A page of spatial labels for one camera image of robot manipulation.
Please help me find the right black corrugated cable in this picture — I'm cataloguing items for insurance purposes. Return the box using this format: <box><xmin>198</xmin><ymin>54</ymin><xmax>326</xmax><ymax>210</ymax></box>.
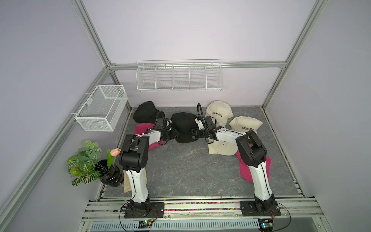
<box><xmin>196</xmin><ymin>103</ymin><xmax>211</xmax><ymax>128</ymax></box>

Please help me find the cream Colorado cap back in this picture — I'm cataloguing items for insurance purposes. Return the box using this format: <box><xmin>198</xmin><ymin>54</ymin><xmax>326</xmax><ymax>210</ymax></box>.
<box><xmin>205</xmin><ymin>101</ymin><xmax>233</xmax><ymax>127</ymax></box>

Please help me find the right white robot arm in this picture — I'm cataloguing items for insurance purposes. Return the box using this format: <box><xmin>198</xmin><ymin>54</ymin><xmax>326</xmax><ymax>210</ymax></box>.
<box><xmin>191</xmin><ymin>128</ymin><xmax>278</xmax><ymax>215</ymax></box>

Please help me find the white wire side basket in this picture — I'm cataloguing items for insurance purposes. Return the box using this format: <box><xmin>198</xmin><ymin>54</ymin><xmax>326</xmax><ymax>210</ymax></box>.
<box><xmin>74</xmin><ymin>85</ymin><xmax>128</xmax><ymax>132</ymax></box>

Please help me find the black corrugated cable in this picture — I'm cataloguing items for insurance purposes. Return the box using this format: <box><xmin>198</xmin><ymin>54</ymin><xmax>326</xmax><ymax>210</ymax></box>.
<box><xmin>153</xmin><ymin>110</ymin><xmax>166</xmax><ymax>130</ymax></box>
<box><xmin>196</xmin><ymin>103</ymin><xmax>211</xmax><ymax>128</ymax></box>

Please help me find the beige cap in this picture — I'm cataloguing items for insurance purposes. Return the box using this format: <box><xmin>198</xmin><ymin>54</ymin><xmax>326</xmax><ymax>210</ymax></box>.
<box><xmin>123</xmin><ymin>170</ymin><xmax>147</xmax><ymax>193</ymax></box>

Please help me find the left black corrugated cable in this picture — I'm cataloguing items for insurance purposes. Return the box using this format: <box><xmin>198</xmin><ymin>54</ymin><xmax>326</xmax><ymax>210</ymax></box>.
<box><xmin>153</xmin><ymin>110</ymin><xmax>166</xmax><ymax>130</ymax></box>

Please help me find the pink cap left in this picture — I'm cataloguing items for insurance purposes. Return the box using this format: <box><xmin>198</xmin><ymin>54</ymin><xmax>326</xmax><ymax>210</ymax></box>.
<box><xmin>134</xmin><ymin>123</ymin><xmax>165</xmax><ymax>150</ymax></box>

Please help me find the pink cap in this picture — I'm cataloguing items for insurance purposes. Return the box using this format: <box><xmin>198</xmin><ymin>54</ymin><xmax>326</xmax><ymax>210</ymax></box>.
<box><xmin>134</xmin><ymin>123</ymin><xmax>165</xmax><ymax>150</ymax></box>
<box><xmin>236</xmin><ymin>151</ymin><xmax>272</xmax><ymax>182</ymax></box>

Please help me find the cream cap right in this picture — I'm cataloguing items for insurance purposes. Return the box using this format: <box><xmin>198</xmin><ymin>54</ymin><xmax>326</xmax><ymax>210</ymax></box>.
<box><xmin>229</xmin><ymin>116</ymin><xmax>263</xmax><ymax>133</ymax></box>

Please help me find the aluminium frame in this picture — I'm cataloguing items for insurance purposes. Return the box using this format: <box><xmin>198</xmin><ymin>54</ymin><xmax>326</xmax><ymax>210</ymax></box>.
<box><xmin>1</xmin><ymin>1</ymin><xmax>328</xmax><ymax>232</ymax></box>

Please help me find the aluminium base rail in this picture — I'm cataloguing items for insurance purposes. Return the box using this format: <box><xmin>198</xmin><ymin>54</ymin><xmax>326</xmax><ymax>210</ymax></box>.
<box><xmin>78</xmin><ymin>195</ymin><xmax>332</xmax><ymax>232</ymax></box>

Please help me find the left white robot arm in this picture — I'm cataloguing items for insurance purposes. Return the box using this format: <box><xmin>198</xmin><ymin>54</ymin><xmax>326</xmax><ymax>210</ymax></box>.
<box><xmin>118</xmin><ymin>129</ymin><xmax>178</xmax><ymax>213</ymax></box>

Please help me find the cream colorado cap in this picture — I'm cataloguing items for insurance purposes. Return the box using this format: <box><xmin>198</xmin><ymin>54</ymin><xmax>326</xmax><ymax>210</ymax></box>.
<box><xmin>205</xmin><ymin>101</ymin><xmax>233</xmax><ymax>127</ymax></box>
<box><xmin>208</xmin><ymin>141</ymin><xmax>238</xmax><ymax>156</ymax></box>

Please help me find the pink cap right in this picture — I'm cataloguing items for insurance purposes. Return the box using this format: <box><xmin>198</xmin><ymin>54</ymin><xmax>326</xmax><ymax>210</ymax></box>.
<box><xmin>236</xmin><ymin>151</ymin><xmax>272</xmax><ymax>182</ymax></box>

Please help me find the pink artificial tulip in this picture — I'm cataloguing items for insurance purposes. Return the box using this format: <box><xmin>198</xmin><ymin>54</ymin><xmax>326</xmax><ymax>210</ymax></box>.
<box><xmin>107</xmin><ymin>148</ymin><xmax>121</xmax><ymax>168</ymax></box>

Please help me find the black plant pot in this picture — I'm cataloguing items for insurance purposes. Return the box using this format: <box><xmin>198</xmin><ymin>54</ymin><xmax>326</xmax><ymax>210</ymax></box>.
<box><xmin>95</xmin><ymin>159</ymin><xmax>124</xmax><ymax>188</ymax></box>

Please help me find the plain black cap front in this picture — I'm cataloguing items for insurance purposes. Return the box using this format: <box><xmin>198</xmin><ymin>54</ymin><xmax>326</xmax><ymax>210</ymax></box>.
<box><xmin>171</xmin><ymin>112</ymin><xmax>199</xmax><ymax>144</ymax></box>

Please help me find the white wire shelf basket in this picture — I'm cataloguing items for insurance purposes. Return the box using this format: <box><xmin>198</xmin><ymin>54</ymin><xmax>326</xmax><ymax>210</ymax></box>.
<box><xmin>136</xmin><ymin>60</ymin><xmax>224</xmax><ymax>91</ymax></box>

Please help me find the green potted plant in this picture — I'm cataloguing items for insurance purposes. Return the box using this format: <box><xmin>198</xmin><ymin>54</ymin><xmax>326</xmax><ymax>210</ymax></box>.
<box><xmin>67</xmin><ymin>140</ymin><xmax>108</xmax><ymax>186</ymax></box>

